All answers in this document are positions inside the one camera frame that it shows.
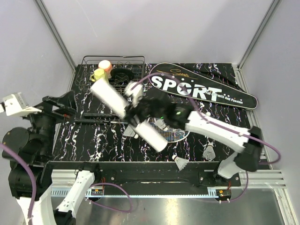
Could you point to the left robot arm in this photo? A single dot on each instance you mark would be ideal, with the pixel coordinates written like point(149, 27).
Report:
point(30, 151)

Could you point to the wire dish rack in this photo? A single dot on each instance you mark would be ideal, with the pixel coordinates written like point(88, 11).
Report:
point(90, 63)

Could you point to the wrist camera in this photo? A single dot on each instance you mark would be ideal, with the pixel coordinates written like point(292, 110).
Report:
point(15, 105)
point(135, 91)

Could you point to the marble pattern table mat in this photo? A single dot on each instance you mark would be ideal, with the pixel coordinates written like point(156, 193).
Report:
point(95, 142)

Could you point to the yellow-green mug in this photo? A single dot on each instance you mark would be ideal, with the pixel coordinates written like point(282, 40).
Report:
point(98, 74)

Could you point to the pink cup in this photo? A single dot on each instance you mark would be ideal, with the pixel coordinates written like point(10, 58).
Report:
point(105, 65)

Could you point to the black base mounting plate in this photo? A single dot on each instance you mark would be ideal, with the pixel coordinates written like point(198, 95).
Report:
point(159, 178)

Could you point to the lower badminton racket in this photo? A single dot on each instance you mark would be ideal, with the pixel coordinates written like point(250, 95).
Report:
point(172, 135)

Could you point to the black bowl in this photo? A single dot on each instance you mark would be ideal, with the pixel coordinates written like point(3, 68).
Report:
point(121, 76)

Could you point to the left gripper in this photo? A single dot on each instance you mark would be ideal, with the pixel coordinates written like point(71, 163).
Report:
point(66, 101)

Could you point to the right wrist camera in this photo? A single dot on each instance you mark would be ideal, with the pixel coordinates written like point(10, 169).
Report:
point(135, 91)

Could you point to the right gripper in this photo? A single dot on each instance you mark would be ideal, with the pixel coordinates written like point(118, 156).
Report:
point(135, 111)

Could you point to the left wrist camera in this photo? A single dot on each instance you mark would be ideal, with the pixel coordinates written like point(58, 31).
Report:
point(15, 105)

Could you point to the badminton racket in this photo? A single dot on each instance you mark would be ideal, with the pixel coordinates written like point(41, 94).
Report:
point(172, 135)
point(100, 115)

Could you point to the upper badminton racket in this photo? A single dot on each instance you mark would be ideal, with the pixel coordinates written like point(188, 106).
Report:
point(100, 115)

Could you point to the black racket bag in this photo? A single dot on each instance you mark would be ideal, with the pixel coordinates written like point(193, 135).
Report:
point(179, 81)

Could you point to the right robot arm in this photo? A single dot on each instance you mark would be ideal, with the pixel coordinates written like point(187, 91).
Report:
point(245, 142)

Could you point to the white shuttlecock tube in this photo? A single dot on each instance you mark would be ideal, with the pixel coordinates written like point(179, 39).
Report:
point(107, 94)

